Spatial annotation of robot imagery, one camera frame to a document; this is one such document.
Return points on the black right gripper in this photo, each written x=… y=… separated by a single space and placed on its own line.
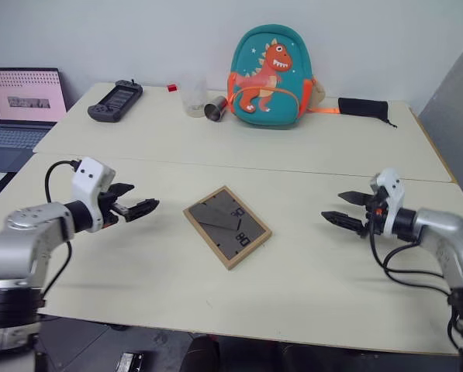
x=372 y=217

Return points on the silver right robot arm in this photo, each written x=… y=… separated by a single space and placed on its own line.
x=444 y=236

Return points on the black handheld game console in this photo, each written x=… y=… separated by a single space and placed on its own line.
x=115 y=100

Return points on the small red block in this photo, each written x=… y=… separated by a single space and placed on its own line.
x=172 y=87

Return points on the black box under table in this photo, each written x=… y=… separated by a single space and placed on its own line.
x=130 y=361

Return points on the steel metal cup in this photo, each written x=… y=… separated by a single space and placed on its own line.
x=215 y=109

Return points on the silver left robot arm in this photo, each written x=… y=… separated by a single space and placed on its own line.
x=25 y=236

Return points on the open grey laptop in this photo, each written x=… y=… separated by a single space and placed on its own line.
x=19 y=112

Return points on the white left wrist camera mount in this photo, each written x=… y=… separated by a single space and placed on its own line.
x=89 y=182

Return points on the wooden framed clock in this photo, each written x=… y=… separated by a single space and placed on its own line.
x=227 y=227

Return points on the clear plastic cup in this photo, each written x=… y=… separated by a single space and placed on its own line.
x=194 y=95

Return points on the teal dinosaur backpack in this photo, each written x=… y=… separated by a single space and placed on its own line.
x=271 y=81

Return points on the black fabric pouch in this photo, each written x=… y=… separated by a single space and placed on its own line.
x=363 y=106

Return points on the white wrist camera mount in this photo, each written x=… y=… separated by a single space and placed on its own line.
x=89 y=182
x=390 y=193

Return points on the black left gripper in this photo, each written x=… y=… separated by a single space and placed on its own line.
x=108 y=207

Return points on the dark rounded shape under table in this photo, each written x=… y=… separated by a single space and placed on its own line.
x=204 y=354

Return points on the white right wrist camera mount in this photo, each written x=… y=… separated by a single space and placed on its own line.
x=390 y=193

